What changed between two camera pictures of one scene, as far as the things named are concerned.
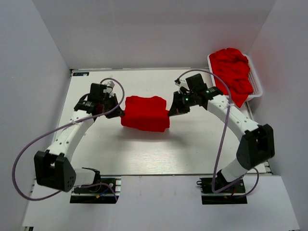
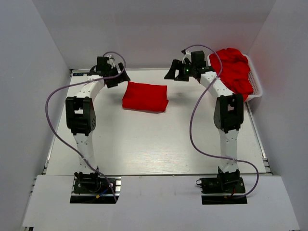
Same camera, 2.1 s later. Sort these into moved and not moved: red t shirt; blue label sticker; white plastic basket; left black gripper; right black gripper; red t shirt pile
Moved: red t shirt; right black gripper; left black gripper
Not moved: white plastic basket; red t shirt pile; blue label sticker
